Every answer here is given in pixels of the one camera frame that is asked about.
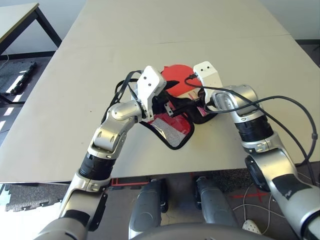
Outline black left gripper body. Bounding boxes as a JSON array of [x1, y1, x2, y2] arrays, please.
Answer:
[[151, 89, 175, 118]]

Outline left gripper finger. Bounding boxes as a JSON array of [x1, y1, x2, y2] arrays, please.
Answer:
[[171, 102, 195, 115], [164, 80, 181, 90]]

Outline red black paddle case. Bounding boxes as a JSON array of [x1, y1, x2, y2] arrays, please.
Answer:
[[114, 79, 218, 151]]

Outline speckled black rubber mat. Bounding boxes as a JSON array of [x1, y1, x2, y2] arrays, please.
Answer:
[[209, 169, 253, 193], [0, 183, 73, 213]]

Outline grey robot right leg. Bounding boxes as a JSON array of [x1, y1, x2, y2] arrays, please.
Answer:
[[194, 176, 238, 228]]

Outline grey robot leg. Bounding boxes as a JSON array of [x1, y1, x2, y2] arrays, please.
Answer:
[[128, 178, 168, 240], [194, 176, 238, 228]]

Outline grey robot left leg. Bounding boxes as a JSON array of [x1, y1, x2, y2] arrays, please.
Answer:
[[128, 178, 168, 240]]

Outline grey robot torso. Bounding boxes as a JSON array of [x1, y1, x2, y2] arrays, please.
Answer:
[[129, 223, 266, 240]]

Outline white perforated clog shoe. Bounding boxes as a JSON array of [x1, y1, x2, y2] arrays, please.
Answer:
[[242, 219, 263, 236]]

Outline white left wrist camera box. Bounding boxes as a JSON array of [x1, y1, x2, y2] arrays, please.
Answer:
[[136, 65, 167, 120]]

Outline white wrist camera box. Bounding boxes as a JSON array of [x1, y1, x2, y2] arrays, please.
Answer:
[[192, 61, 222, 101], [136, 65, 167, 120]]

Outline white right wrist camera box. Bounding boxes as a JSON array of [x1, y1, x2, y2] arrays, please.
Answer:
[[192, 61, 222, 101]]

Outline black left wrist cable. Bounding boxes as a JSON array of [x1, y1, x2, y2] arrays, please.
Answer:
[[101, 69, 146, 126]]

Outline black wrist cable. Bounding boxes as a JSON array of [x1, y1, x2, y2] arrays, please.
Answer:
[[184, 74, 319, 166], [101, 69, 146, 126]]

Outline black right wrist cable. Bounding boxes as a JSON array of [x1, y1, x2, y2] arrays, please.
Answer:
[[184, 74, 319, 166]]

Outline white floor cable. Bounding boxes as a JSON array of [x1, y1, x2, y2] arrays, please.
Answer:
[[233, 184, 273, 226]]

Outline side table with black frame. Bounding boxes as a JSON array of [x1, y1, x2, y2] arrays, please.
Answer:
[[0, 2, 63, 56]]

